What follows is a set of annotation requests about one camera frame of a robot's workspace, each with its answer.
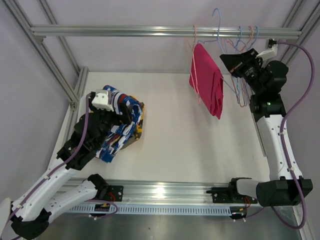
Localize aluminium hanging rail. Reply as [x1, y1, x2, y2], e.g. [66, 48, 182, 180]
[30, 24, 302, 40]

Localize white plastic basket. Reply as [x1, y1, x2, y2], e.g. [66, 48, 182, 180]
[75, 96, 87, 123]

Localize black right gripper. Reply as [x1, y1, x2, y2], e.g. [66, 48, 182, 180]
[220, 48, 265, 95]

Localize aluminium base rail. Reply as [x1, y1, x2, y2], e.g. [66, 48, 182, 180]
[32, 178, 305, 207]

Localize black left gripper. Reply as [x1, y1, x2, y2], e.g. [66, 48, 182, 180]
[87, 99, 132, 149]

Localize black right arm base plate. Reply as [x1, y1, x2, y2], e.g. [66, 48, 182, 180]
[206, 186, 258, 204]

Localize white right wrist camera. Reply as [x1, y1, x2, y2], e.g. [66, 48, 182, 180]
[256, 38, 278, 62]

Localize pink trousers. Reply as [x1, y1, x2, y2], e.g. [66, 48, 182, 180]
[189, 43, 224, 119]

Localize pink hanger of orange trousers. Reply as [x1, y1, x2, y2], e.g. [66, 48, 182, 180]
[223, 26, 254, 108]

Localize olive yellow camouflage trousers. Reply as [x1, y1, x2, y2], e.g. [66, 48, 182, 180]
[121, 118, 143, 150]

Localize white slotted cable duct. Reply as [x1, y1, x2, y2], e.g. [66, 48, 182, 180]
[65, 202, 246, 217]

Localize light blue wire hanger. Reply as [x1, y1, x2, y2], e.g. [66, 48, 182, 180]
[232, 26, 247, 108]

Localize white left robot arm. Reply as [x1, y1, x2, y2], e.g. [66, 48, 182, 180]
[9, 102, 134, 240]

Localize blue hanger of camouflage trousers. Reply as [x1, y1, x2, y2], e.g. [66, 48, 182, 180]
[244, 25, 260, 51]

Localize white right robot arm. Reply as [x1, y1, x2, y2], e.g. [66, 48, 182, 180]
[220, 49, 313, 207]

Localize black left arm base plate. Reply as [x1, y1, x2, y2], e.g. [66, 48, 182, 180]
[102, 185, 124, 202]

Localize blue white patterned trousers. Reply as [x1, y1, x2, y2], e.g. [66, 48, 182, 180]
[96, 85, 145, 163]

